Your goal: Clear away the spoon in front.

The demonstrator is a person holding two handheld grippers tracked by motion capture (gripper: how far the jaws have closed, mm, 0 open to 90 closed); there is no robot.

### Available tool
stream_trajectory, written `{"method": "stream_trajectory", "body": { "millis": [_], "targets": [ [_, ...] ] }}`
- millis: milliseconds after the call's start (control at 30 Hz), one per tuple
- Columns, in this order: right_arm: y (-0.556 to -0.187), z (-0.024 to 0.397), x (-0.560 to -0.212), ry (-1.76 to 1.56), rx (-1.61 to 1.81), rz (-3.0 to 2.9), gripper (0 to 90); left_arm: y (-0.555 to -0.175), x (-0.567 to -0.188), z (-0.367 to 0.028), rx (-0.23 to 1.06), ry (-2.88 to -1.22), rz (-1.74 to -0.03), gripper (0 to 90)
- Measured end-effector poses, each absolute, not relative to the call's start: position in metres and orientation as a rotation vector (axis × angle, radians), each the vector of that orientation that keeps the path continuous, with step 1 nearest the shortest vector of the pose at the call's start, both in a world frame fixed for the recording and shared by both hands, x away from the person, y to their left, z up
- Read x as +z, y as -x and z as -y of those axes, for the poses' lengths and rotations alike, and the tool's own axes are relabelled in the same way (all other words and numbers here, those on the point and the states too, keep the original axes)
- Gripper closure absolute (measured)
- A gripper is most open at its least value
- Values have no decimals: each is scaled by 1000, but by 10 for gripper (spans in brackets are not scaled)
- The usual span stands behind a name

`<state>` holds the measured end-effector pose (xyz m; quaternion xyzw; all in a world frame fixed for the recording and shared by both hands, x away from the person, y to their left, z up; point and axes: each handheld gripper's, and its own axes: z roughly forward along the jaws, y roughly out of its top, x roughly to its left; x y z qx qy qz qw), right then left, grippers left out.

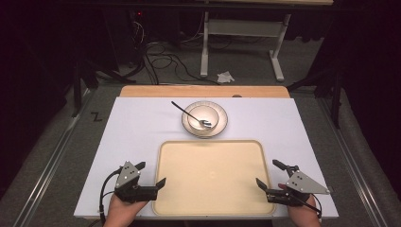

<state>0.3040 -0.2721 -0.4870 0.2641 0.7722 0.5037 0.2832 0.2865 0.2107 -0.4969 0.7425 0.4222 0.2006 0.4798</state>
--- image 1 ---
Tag white bowl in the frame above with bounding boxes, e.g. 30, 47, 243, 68
186, 104, 220, 131

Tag person's left hand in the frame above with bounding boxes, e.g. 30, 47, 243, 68
103, 193, 149, 227

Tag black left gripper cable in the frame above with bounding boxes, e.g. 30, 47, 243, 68
98, 167, 123, 226

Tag metal fork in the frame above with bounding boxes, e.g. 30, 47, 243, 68
170, 100, 213, 129

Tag black floor cables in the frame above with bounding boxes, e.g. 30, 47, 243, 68
131, 20, 221, 86

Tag white table cover sheet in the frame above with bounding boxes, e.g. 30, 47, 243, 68
73, 96, 340, 220

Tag black metal stand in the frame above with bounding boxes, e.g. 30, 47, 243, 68
70, 60, 137, 118
286, 67, 345, 130

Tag person's right hand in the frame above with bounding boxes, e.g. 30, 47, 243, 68
277, 183, 322, 227

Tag white metal desk frame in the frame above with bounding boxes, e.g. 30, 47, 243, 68
200, 9, 292, 83

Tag crumpled white paper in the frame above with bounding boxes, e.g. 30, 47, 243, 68
217, 71, 235, 84

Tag cream plastic tray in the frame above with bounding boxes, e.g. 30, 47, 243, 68
151, 139, 276, 217

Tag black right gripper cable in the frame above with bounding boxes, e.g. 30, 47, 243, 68
288, 192, 323, 223

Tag white plate with dark rim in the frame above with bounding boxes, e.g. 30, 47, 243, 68
181, 100, 229, 139

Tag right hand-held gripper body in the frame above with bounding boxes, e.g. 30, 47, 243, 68
265, 165, 331, 208

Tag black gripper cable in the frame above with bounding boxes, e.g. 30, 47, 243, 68
288, 192, 323, 223
98, 167, 123, 226

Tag wooden table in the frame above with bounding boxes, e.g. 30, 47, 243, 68
119, 84, 291, 98

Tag black computer tower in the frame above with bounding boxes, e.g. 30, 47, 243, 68
127, 9, 183, 48

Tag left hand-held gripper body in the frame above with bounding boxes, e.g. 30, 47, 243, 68
113, 160, 159, 203

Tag metal floor rail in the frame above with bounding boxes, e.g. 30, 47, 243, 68
316, 97, 401, 223
12, 89, 96, 227

